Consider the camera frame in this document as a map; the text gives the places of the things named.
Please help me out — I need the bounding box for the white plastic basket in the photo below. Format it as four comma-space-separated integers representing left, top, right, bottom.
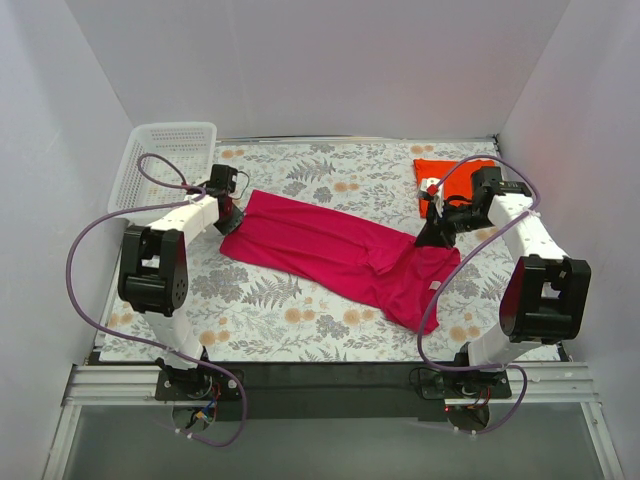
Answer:
107, 122, 217, 213

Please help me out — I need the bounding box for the magenta t-shirt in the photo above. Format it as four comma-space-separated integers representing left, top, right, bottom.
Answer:
220, 190, 461, 334

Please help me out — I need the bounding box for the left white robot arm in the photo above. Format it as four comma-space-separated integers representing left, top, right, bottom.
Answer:
118, 165, 243, 400

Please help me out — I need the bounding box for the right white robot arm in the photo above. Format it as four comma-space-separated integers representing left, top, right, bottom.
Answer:
409, 166, 591, 400

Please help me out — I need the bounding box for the folded orange t-shirt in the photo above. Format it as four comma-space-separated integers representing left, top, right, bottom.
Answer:
413, 159, 495, 205

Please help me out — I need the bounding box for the floral table mat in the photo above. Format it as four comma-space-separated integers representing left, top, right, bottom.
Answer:
98, 139, 559, 364

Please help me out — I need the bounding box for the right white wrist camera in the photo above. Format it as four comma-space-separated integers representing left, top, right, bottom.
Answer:
418, 177, 444, 218

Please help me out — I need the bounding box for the aluminium frame rail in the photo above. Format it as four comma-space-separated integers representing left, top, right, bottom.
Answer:
43, 361, 624, 479

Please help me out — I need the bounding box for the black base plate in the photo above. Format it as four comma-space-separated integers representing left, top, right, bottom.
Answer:
155, 362, 512, 421

